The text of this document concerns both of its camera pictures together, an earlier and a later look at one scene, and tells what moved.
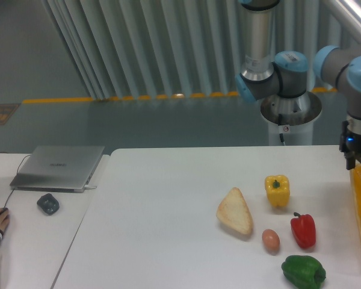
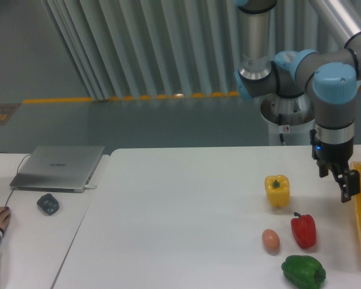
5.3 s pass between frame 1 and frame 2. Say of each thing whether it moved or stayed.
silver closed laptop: stayed
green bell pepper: stayed
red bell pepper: stayed
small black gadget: stayed
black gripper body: moved
